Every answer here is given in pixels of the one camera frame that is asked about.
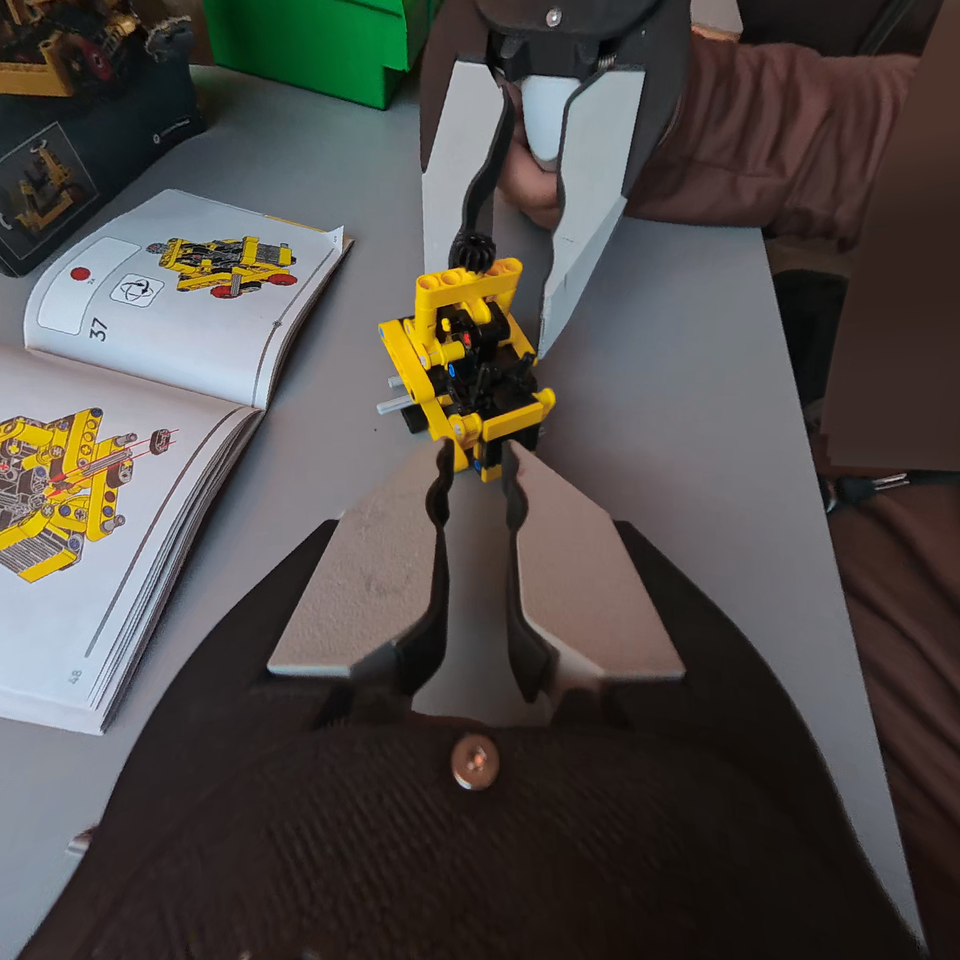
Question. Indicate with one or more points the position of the lego instruction booklet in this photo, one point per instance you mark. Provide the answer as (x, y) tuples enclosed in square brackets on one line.
[(187, 337)]

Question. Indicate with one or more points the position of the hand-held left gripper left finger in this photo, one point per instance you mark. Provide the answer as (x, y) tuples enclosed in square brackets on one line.
[(352, 592)]

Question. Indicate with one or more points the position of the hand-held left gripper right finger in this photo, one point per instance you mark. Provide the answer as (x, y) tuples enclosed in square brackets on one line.
[(592, 592)]

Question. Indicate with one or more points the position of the person's right forearm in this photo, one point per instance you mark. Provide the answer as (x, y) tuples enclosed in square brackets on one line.
[(750, 135)]

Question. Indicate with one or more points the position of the dark lego set box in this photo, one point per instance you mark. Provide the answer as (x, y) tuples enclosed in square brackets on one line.
[(112, 135)]

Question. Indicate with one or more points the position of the green plastic box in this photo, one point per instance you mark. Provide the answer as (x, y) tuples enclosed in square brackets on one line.
[(300, 45)]

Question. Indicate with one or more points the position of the person's right hand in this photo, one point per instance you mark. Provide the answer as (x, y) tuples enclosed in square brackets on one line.
[(529, 191)]

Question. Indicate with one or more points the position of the person's trouser leg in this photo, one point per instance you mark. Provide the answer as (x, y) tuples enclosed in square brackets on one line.
[(915, 675)]

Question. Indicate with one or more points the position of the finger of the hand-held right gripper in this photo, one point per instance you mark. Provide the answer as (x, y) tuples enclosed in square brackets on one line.
[(600, 165), (454, 150)]

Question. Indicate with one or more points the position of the yellow black lego model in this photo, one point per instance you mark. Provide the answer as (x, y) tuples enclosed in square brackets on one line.
[(439, 300)]

